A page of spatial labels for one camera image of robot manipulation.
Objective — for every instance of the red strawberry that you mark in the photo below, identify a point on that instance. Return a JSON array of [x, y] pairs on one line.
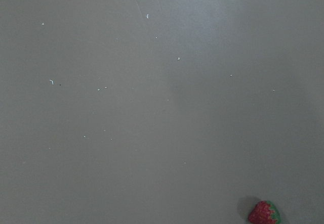
[[264, 212]]

